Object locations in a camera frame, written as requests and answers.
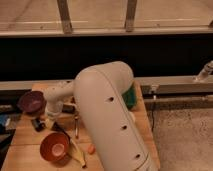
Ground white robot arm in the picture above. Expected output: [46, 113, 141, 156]
[44, 61, 158, 171]

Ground red bowl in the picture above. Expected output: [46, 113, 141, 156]
[40, 132, 70, 163]

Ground purple bowl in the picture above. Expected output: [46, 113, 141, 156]
[17, 91, 45, 113]

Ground wooden table board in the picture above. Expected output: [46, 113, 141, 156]
[0, 82, 160, 171]

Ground black rectangular block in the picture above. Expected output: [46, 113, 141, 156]
[62, 104, 76, 114]

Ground metal spoon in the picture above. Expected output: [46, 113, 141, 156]
[74, 114, 79, 139]

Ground banana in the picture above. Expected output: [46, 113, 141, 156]
[69, 139, 86, 168]

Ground orange carrot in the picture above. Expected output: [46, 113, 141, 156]
[87, 144, 96, 155]

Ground green plastic tray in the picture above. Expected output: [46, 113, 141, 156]
[122, 84, 137, 109]

